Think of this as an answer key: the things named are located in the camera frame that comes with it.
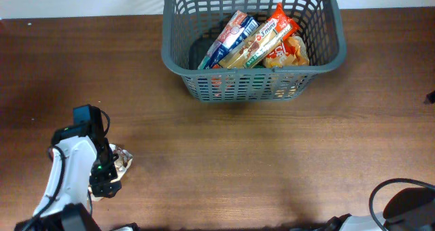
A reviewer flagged clear brown snack bag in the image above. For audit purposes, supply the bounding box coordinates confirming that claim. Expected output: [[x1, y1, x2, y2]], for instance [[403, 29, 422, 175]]
[[88, 143, 133, 201]]

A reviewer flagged orange Nescafe sachet bag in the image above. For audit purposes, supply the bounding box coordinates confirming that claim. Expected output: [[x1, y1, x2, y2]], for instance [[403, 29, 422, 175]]
[[262, 35, 309, 68]]

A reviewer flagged orange spaghetti pasta pack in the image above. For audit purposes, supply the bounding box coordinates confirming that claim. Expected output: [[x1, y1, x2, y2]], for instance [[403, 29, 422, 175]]
[[216, 2, 299, 69]]

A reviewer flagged Kleenex tissue multipack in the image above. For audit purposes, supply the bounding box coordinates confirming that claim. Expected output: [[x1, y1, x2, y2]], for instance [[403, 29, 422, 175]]
[[198, 10, 260, 70]]

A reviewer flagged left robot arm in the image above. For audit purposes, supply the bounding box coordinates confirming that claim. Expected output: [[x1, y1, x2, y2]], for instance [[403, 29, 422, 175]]
[[15, 105, 122, 230]]

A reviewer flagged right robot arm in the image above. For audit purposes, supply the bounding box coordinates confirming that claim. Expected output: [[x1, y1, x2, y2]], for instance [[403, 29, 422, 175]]
[[320, 178, 434, 231]]

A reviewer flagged grey plastic shopping basket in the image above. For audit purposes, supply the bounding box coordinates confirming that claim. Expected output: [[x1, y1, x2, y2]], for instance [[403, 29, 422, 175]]
[[161, 0, 346, 102]]

